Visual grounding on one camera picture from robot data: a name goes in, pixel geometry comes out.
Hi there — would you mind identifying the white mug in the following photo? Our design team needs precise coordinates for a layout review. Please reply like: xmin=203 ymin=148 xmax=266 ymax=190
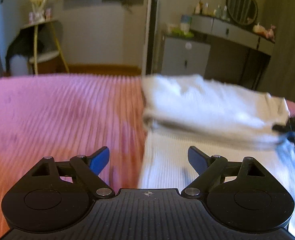
xmin=166 ymin=23 xmax=179 ymax=34

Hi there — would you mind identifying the white ribbed knit sweater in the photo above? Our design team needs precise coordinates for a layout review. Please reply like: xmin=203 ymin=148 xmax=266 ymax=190
xmin=137 ymin=74 xmax=295 ymax=240

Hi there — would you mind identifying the pink corduroy bedspread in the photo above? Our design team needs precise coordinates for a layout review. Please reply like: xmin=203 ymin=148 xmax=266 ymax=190
xmin=0 ymin=75 xmax=295 ymax=239

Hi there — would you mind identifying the pink plush toy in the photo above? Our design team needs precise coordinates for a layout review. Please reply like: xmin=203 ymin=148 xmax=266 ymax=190
xmin=266 ymin=25 xmax=276 ymax=40

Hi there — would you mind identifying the blue white tissue box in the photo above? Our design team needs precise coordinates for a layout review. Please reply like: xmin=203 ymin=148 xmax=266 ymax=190
xmin=180 ymin=15 xmax=192 ymax=33

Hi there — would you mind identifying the grey curtain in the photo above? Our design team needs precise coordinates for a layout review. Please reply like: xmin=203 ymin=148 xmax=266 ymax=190
xmin=258 ymin=0 xmax=295 ymax=102

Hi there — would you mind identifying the wrapped flower bouquet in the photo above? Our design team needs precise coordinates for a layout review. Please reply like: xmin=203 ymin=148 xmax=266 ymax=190
xmin=29 ymin=0 xmax=48 ymax=22

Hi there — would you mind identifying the round black framed mirror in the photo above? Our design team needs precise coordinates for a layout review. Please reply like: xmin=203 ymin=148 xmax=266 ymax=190
xmin=226 ymin=0 xmax=258 ymax=26

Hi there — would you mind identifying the grey bedside cabinet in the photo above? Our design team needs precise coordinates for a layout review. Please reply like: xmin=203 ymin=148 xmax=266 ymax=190
xmin=160 ymin=35 xmax=211 ymax=76

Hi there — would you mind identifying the round two-tier side table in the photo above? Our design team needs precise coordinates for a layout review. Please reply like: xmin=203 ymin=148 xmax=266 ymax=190
xmin=5 ymin=19 xmax=70 ymax=76

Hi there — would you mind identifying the grey dressing table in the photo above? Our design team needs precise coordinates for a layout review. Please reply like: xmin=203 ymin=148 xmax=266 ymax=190
xmin=191 ymin=15 xmax=274 ymax=90

